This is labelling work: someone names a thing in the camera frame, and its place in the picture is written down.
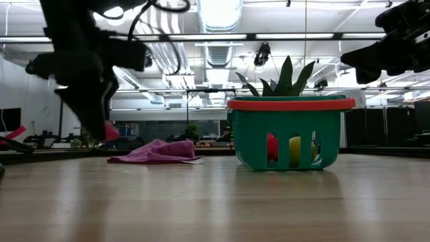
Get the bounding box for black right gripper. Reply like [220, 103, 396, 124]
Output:
[341, 0, 430, 85]

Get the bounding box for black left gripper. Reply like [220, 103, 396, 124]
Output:
[25, 32, 120, 143]

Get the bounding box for small pink fruit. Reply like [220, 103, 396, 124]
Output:
[103, 120, 120, 142]

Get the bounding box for yellow lemon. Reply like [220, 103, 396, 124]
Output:
[288, 136, 317, 168]

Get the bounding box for red tomato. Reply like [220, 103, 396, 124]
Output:
[267, 132, 280, 162]

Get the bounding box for purple cloth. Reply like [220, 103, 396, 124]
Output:
[107, 139, 204, 165]

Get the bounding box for green snake plant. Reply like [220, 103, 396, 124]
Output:
[234, 55, 316, 97]

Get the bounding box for black monitor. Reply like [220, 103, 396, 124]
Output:
[0, 107, 22, 132]

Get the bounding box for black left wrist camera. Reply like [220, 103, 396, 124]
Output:
[109, 38, 148, 72]

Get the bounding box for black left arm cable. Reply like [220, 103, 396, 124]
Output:
[126, 0, 191, 75]

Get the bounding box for black overhead camera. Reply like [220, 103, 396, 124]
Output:
[253, 42, 271, 67]

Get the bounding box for teal basket orange handles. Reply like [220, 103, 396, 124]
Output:
[226, 95, 356, 171]

